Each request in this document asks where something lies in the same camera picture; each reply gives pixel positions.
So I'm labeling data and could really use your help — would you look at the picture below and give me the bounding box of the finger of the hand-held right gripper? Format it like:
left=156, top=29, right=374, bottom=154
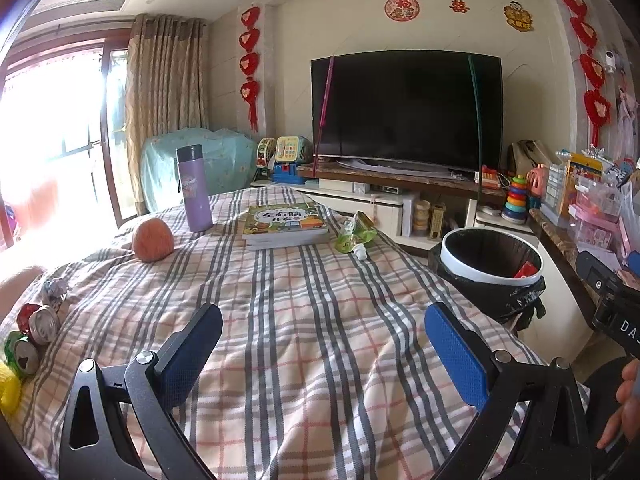
left=575, top=250, right=627, bottom=307

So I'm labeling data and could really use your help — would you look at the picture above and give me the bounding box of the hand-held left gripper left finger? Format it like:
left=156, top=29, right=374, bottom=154
left=59, top=302, right=224, bottom=480

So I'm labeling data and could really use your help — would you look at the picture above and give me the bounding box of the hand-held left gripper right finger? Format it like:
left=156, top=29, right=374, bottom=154
left=424, top=302, right=588, bottom=480

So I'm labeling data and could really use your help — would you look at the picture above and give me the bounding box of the white-rimmed bin with black bag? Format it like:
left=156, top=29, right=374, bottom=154
left=429, top=227, right=547, bottom=333

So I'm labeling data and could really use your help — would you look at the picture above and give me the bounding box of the person's right hand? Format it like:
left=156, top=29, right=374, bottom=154
left=596, top=360, right=640, bottom=451

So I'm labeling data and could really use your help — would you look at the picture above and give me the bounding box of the brown marble side counter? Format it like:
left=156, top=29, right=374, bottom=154
left=529, top=207, right=640, bottom=311

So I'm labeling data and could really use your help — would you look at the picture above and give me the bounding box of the pink plastic organizer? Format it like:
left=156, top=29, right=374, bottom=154
left=570, top=180, right=628, bottom=253

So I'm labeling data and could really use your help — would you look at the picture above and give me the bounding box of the yellow toy box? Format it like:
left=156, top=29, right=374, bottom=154
left=559, top=152, right=603, bottom=218

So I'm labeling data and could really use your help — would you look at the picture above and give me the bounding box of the white drawer organizer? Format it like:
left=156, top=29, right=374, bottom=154
left=541, top=160, right=571, bottom=217

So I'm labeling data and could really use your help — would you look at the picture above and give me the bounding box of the pink plastic toy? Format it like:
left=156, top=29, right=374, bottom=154
left=527, top=165, right=551, bottom=198

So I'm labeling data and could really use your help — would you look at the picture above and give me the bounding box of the orange-pink round fruit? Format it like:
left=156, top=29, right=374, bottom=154
left=131, top=219, right=176, bottom=263

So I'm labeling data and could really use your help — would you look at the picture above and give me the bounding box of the beige handbag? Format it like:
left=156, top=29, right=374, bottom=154
left=509, top=140, right=553, bottom=181

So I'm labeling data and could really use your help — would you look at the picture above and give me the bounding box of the wooden toy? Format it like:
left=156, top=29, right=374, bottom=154
left=429, top=203, right=447, bottom=238

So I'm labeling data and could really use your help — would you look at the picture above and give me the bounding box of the red toy telephone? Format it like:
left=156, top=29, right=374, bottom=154
left=481, top=164, right=506, bottom=191

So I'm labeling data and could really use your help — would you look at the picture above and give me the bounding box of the stack of small jars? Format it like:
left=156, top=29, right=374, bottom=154
left=412, top=199, right=432, bottom=237

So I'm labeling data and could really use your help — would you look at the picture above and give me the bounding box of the silver foil wrapper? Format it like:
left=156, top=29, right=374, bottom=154
left=41, top=276, right=70, bottom=307

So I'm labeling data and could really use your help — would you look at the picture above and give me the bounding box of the red drink can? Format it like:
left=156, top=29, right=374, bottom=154
left=19, top=304, right=62, bottom=346

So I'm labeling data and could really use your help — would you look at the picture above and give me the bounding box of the green squeeze pouch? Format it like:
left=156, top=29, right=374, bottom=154
left=334, top=211, right=378, bottom=260

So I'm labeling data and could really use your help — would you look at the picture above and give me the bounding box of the purple thermos bottle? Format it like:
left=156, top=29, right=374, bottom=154
left=175, top=144, right=215, bottom=233

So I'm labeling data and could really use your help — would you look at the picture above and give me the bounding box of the flat printed cardboard box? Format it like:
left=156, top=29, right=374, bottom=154
left=241, top=201, right=330, bottom=252

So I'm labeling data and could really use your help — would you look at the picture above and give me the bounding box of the white television cabinet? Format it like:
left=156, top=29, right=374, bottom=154
left=250, top=162, right=538, bottom=261

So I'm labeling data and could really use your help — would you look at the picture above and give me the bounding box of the green drink can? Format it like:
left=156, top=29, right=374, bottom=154
left=4, top=331, right=41, bottom=378

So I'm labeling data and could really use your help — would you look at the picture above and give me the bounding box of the yellow mesh item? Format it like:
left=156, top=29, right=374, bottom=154
left=0, top=359, right=23, bottom=416

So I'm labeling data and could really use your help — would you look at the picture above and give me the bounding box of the thin green rod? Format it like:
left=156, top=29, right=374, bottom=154
left=467, top=55, right=485, bottom=196

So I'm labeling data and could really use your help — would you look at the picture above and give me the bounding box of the teal covered furniture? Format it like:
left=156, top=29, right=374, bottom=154
left=140, top=127, right=258, bottom=216

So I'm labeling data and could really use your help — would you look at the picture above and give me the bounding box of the red heart hanging decoration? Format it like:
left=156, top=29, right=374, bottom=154
left=558, top=0, right=613, bottom=146
left=239, top=6, right=262, bottom=133

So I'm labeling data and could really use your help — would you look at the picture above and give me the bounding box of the colourful wheel toy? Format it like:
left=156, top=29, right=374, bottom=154
left=256, top=136, right=277, bottom=181

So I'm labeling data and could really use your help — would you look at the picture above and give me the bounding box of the toy cash register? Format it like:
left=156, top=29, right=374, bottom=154
left=272, top=135, right=308, bottom=186

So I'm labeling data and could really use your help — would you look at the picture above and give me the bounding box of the sliding glass door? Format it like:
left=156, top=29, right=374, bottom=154
left=0, top=42, right=131, bottom=251

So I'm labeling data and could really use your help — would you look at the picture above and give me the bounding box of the black television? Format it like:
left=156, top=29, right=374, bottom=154
left=310, top=50, right=505, bottom=173

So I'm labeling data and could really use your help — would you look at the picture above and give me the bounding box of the beige curtain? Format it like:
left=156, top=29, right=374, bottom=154
left=125, top=13, right=210, bottom=216

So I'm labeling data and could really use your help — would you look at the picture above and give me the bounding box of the thin pink rod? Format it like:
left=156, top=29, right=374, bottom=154
left=312, top=55, right=335, bottom=181

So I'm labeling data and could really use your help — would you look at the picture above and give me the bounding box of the rainbow stacking ring toy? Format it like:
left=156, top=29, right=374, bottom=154
left=501, top=174, right=530, bottom=225

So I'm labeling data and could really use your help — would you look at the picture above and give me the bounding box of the yellow cartoon wall sticker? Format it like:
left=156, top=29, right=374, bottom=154
left=502, top=1, right=533, bottom=31

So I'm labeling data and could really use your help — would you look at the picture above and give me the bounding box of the round red wall sticker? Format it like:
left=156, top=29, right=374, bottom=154
left=384, top=0, right=420, bottom=22

